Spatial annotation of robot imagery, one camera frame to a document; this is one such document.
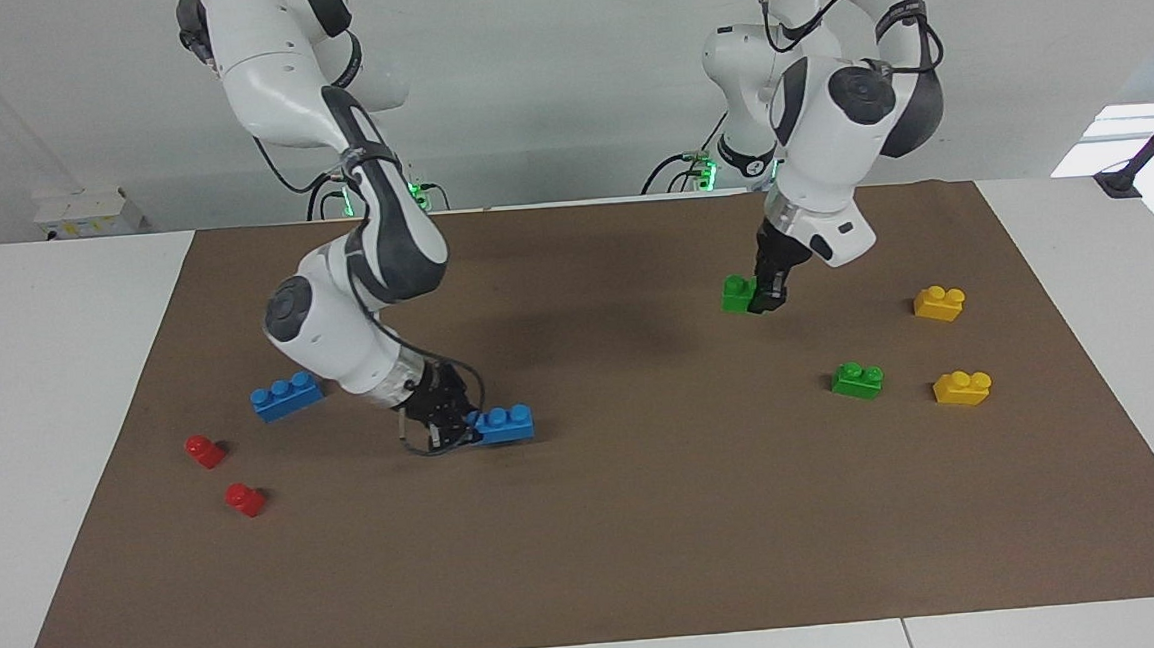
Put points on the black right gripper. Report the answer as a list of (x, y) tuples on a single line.
[(433, 398)]

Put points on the black stand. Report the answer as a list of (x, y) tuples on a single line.
[(1119, 181)]

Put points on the small red block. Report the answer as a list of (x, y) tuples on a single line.
[(204, 450), (244, 499)]

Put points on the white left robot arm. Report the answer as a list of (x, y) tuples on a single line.
[(817, 149)]

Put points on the green lit base connector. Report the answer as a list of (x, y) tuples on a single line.
[(418, 191), (703, 170)]

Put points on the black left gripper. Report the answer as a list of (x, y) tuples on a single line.
[(781, 246)]

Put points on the green two-stud block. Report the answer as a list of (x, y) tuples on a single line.
[(857, 380), (736, 294)]

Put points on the yellow two-stud block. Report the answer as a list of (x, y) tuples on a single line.
[(938, 304), (962, 389)]

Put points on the blue three-stud block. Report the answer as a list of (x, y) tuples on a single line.
[(508, 423), (286, 396)]

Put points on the white box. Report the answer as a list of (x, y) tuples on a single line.
[(89, 212)]

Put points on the brown table mat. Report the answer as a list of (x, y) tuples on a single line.
[(649, 520)]

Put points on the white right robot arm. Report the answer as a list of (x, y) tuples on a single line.
[(272, 82)]

